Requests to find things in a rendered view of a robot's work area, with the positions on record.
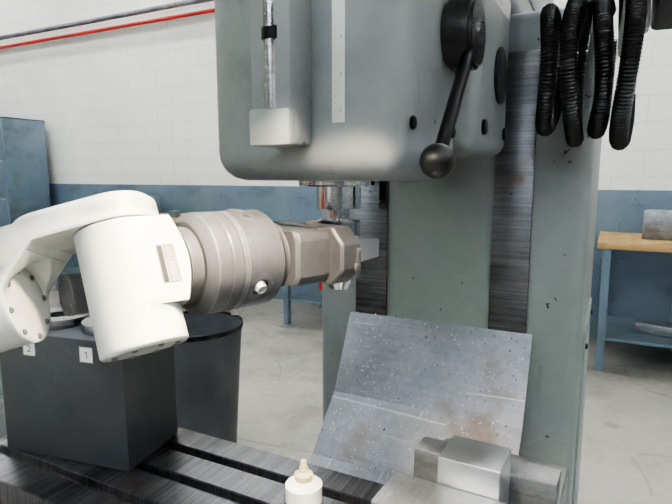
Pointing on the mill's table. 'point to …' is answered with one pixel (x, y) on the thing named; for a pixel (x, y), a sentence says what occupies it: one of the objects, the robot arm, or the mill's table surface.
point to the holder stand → (87, 398)
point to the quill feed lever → (442, 160)
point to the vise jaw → (424, 493)
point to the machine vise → (552, 489)
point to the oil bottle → (303, 487)
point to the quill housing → (343, 92)
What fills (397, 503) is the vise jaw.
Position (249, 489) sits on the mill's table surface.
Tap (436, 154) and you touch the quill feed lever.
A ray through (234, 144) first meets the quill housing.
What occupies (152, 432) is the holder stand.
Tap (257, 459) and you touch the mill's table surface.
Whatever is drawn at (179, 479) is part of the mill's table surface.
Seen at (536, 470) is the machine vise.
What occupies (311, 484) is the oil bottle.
